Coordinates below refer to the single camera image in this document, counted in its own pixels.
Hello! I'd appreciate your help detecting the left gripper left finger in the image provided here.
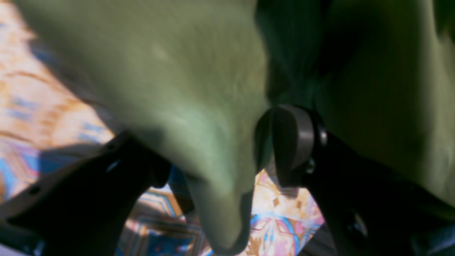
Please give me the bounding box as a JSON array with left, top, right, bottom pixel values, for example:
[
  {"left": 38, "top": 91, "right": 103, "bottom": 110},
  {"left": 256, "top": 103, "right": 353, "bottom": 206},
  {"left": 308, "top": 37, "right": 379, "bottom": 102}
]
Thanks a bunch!
[{"left": 0, "top": 132, "right": 172, "bottom": 256}]

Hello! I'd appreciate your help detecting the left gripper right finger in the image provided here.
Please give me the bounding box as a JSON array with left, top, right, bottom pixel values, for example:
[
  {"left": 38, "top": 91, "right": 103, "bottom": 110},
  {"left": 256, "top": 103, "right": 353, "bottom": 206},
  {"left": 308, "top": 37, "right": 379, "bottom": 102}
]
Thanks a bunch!
[{"left": 271, "top": 105, "right": 454, "bottom": 256}]

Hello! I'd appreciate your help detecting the green t-shirt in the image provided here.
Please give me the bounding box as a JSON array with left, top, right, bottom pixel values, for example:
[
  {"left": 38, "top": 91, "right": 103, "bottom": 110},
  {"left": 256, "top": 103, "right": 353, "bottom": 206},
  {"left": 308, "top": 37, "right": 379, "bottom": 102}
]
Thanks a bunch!
[{"left": 14, "top": 0, "right": 454, "bottom": 255}]

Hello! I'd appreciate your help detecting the patterned tablecloth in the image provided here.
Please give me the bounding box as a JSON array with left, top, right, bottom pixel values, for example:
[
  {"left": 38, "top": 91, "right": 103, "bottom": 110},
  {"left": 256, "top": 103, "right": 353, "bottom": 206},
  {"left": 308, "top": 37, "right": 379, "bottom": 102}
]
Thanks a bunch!
[{"left": 1, "top": 0, "right": 323, "bottom": 256}]

